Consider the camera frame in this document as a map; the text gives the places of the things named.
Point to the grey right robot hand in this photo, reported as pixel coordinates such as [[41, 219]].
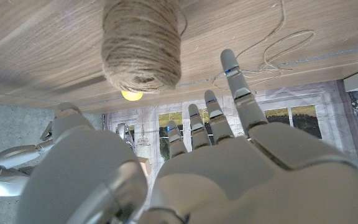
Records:
[[2, 186]]

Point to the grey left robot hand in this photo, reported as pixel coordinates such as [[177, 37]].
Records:
[[228, 174]]

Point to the jute twine spool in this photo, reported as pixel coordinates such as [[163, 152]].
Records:
[[141, 46]]

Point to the jute thread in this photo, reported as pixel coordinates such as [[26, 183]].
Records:
[[283, 12]]

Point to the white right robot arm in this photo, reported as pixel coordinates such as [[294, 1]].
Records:
[[20, 155]]

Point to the yellow toy lemon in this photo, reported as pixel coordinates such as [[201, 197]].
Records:
[[131, 96]]

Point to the printed window backdrop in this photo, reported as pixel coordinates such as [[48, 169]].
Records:
[[291, 99]]

